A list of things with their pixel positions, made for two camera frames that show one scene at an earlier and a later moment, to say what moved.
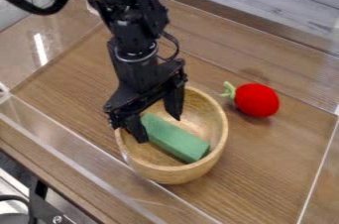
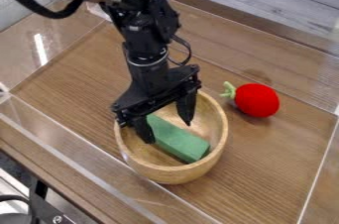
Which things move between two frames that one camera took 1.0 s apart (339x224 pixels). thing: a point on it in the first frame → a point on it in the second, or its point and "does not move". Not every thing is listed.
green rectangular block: [174, 139] does not move
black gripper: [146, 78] → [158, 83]
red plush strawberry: [254, 99] does not move
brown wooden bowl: [155, 165] does not move
